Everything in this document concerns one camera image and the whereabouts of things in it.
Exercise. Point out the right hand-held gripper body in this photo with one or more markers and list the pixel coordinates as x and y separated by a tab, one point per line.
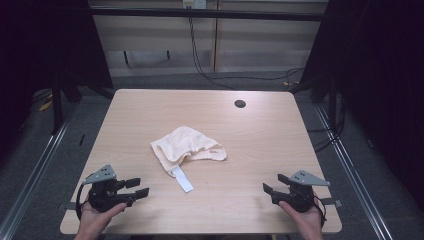
300	196

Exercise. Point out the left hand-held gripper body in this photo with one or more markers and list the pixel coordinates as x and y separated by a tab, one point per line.
101	196

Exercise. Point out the cream towel with white label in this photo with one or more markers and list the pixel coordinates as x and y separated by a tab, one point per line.
183	143

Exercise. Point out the person's left hand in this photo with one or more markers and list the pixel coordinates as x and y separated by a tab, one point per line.
91	223

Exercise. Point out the person's right hand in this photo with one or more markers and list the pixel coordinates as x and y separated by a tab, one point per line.
308	225

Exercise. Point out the small black floor piece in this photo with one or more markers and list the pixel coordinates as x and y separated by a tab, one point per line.
81	139

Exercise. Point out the round black table grommet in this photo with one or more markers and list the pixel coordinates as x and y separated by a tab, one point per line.
240	103

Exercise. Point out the black stand leg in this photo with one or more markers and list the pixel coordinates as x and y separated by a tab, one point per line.
57	106

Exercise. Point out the yellow floor piece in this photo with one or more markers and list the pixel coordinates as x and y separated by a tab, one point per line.
45	106

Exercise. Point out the black curtain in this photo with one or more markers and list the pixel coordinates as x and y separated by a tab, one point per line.
40	43
380	83

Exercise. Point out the metal floor rail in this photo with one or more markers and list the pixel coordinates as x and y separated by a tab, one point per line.
353	180
30	176

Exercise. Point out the black horizontal frame bar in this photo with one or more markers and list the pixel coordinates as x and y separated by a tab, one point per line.
206	14

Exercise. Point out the white wall outlet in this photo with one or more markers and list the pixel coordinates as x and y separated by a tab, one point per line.
194	4

